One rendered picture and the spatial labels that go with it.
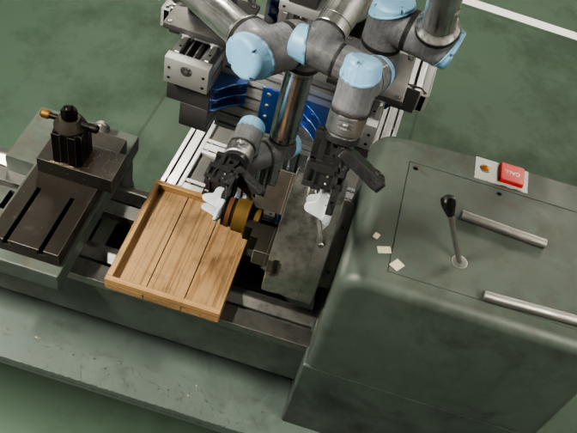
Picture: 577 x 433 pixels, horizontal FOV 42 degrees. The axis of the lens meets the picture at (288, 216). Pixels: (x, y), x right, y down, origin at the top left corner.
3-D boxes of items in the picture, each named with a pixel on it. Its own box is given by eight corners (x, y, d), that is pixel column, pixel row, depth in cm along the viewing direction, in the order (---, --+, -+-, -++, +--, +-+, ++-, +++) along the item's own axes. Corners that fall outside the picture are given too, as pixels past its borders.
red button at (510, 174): (521, 173, 184) (525, 167, 182) (520, 191, 180) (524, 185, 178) (498, 167, 184) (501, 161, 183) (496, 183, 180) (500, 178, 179)
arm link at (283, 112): (317, 1, 183) (282, 138, 221) (281, 10, 178) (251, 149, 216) (345, 29, 178) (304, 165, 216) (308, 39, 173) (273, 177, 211)
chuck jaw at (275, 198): (296, 217, 184) (311, 171, 182) (295, 219, 179) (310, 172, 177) (254, 204, 184) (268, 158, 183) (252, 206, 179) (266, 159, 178)
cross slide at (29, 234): (126, 150, 210) (126, 139, 206) (59, 266, 182) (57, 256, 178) (66, 131, 210) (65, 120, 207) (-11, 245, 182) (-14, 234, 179)
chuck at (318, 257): (330, 232, 203) (356, 155, 179) (302, 327, 184) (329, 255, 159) (318, 228, 203) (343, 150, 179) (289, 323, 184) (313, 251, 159)
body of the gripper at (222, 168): (200, 196, 188) (215, 164, 196) (232, 206, 188) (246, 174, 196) (203, 175, 182) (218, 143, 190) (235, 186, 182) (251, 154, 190)
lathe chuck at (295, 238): (318, 228, 203) (343, 150, 179) (288, 323, 184) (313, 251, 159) (286, 218, 204) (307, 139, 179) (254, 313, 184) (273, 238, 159)
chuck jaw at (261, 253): (292, 230, 177) (282, 260, 168) (288, 246, 180) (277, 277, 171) (248, 216, 178) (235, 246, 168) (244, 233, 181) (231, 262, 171)
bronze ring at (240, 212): (268, 195, 181) (232, 184, 182) (258, 222, 175) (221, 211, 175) (262, 219, 188) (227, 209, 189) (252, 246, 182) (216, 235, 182)
